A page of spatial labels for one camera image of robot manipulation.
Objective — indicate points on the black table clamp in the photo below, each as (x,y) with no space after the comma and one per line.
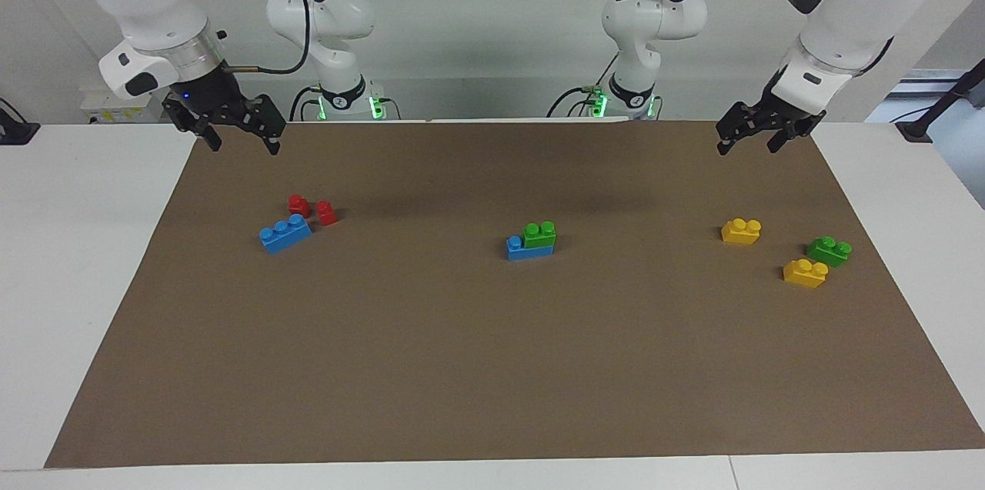
(15,130)

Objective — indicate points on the blue three-stud block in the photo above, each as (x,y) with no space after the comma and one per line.
(523,251)
(285,234)

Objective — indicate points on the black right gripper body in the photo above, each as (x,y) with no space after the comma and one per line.
(215,94)

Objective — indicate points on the yellow two-stud block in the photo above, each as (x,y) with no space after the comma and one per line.
(805,274)
(741,232)

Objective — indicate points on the white power box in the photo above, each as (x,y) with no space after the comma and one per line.
(115,109)

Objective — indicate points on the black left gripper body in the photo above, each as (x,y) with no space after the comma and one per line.
(785,111)

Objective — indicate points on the brown paper mat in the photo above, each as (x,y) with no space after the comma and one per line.
(492,359)

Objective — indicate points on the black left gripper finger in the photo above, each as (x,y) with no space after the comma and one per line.
(793,128)
(742,121)

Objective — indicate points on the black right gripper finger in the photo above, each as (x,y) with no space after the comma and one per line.
(268,119)
(188,114)

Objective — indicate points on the green two-stud block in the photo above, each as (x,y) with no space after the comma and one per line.
(828,251)
(540,234)

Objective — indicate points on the red small block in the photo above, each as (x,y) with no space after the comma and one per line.
(299,206)
(327,214)

